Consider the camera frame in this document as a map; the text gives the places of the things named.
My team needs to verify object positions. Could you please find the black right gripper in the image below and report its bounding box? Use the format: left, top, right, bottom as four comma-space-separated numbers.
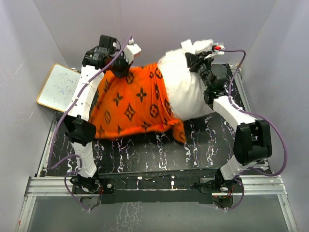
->
184, 52, 214, 90

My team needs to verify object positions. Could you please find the white pillow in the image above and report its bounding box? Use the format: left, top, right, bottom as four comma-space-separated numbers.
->
157, 39, 214, 121

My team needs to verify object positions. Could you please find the orange patterned plush pillowcase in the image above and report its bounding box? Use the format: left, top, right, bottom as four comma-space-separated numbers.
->
89, 63, 186, 143

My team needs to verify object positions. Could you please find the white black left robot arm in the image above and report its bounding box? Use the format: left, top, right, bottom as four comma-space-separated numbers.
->
63, 35, 140, 193

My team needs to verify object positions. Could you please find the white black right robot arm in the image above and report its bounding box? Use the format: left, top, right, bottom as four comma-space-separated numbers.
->
185, 52, 272, 192

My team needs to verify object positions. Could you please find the small white dry-erase board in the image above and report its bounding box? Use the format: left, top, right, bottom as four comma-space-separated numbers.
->
36, 63, 80, 112

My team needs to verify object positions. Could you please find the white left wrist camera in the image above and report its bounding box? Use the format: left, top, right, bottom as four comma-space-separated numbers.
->
123, 38, 141, 64

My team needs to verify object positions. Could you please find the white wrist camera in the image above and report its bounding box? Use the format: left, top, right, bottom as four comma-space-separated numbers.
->
123, 38, 141, 64
205, 43, 225, 59

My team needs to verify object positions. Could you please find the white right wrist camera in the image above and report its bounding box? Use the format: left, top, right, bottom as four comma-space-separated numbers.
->
205, 43, 225, 59

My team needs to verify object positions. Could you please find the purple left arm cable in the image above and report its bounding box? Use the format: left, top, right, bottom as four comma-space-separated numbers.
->
47, 33, 134, 213

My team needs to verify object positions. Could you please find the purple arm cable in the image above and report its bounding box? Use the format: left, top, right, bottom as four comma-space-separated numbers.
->
214, 49, 288, 212
47, 33, 134, 213

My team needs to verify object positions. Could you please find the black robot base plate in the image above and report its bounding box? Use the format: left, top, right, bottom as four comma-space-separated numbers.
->
71, 169, 242, 207

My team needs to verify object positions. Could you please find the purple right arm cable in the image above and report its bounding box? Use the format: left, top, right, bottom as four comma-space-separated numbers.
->
214, 49, 288, 212

